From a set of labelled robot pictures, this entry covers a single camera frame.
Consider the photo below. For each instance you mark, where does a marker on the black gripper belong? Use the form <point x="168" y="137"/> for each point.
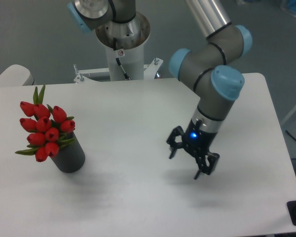
<point x="199" y="143"/>

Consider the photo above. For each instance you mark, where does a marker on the white chair back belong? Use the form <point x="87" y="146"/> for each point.
<point x="16" y="75"/>

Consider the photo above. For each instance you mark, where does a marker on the red tulip bouquet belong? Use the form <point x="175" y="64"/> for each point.
<point x="50" y="129"/>

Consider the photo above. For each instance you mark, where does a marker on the black ribbed vase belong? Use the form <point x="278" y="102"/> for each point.
<point x="70" y="158"/>

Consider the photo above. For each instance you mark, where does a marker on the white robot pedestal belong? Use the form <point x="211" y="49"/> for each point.
<point x="124" y="48"/>

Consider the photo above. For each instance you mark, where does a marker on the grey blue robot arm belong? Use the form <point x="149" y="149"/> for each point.
<point x="206" y="72"/>

